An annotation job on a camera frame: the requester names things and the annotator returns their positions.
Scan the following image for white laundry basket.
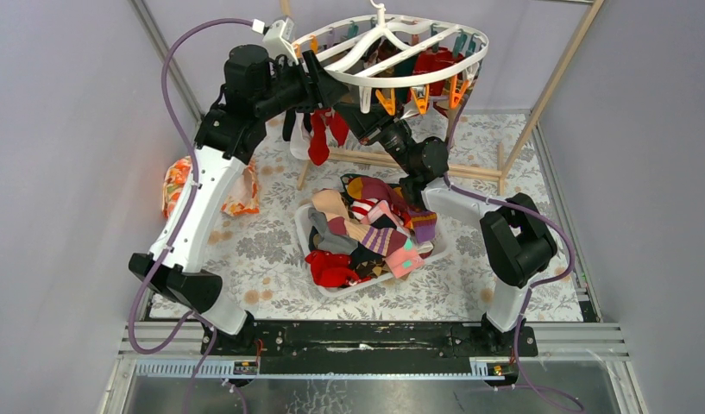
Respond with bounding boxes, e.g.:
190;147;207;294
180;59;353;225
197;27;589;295
295;173;448;298

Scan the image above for orange clothespin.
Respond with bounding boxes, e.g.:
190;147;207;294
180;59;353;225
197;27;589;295
448;75;470;110

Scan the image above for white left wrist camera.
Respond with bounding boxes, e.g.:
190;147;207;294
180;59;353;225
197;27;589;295
251;16;299;64

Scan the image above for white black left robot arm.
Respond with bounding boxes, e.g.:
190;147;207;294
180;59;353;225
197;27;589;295
129;45;348;354

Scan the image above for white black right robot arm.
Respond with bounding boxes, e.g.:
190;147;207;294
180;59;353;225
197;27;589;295
334;103;557;355

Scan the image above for purple striped sock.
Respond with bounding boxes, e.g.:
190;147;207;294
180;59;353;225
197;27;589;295
404;205;437;243

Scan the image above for beige sock in basket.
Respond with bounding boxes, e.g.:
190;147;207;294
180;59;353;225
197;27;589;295
312;189;350;221

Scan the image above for large red sock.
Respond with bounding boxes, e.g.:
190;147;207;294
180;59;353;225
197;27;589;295
327;110;349;147

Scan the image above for wooden hanger stand frame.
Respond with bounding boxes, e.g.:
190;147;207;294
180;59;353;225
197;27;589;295
296;0;605;195

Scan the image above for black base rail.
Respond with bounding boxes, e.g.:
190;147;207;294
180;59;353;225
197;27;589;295
201;320;538;375

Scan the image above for white sock black stripes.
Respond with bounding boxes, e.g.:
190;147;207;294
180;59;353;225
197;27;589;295
289;113;311;161

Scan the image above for grey sock in basket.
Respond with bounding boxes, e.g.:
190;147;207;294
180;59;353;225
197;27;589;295
307;207;358;255

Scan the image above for red white sock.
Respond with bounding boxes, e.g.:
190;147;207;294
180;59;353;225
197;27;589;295
307;110;330;166

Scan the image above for white oval clip hanger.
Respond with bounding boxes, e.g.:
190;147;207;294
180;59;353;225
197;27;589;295
293;2;490;116

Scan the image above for floral orange fabric bag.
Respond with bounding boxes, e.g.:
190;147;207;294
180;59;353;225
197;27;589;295
161;156;260;219

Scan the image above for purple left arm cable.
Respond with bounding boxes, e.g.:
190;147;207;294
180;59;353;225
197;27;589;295
127;17;268;356

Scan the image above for small red crumpled sock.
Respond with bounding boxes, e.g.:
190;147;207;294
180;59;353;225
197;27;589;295
305;250;361;288

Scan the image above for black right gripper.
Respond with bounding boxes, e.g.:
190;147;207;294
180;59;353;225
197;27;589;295
334;99;415;176

